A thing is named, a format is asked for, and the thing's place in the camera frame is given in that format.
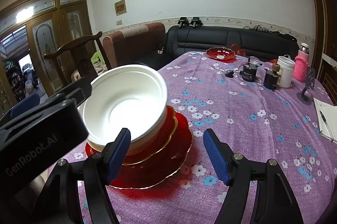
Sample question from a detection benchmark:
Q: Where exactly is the white notebook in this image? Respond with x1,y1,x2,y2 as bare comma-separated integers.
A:
314,98,337,143

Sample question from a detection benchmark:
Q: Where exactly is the black pen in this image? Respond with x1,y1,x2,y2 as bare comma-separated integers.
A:
319,110,335,143

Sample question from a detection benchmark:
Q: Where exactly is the purple floral tablecloth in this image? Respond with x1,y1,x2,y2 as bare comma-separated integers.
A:
47,50,337,224

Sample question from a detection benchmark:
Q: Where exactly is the cream scalloped bowl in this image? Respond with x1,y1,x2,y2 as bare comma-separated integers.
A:
85,141,143,156

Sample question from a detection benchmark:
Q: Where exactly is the small black clip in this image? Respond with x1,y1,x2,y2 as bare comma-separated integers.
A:
225,70,237,78

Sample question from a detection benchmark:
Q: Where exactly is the small wall plaque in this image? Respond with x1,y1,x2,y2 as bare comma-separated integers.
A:
114,0,127,16

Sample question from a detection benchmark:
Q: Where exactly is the white plastic jar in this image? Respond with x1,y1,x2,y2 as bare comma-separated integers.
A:
277,55,295,88

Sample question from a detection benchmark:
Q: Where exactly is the wooden door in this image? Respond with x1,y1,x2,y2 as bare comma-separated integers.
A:
1,0,92,108

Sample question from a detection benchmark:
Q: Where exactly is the black round device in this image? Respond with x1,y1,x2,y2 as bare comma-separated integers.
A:
239,57,261,82

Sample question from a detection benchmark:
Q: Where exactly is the brown armchair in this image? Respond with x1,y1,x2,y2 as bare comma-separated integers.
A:
102,22,165,68

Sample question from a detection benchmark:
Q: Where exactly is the dark jar with cork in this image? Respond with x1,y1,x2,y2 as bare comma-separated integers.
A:
263,63,281,90

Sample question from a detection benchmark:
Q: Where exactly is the person's hand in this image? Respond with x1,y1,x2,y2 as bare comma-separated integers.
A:
29,174,46,196

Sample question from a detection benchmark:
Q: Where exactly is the white bowl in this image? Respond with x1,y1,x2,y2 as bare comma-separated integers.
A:
81,106,167,154
82,63,169,144

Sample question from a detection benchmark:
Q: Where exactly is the large red glass plate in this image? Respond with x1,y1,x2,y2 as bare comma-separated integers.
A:
84,111,194,191

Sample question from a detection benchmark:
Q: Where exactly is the small red glass plate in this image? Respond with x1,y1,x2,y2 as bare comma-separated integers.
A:
87,105,178,165

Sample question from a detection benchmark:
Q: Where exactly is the wooden chair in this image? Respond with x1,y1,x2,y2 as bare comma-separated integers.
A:
43,32,112,86

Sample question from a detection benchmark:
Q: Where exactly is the black phone stand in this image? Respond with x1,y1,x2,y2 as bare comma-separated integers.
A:
296,67,315,106

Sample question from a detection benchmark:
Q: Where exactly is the pink sleeved bottle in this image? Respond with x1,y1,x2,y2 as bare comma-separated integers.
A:
293,43,310,82

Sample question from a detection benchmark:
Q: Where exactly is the black leather sofa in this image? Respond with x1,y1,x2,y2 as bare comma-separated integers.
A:
135,26,299,70

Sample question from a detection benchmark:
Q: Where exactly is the far red glass plate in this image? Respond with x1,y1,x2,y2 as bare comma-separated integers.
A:
206,47,236,62

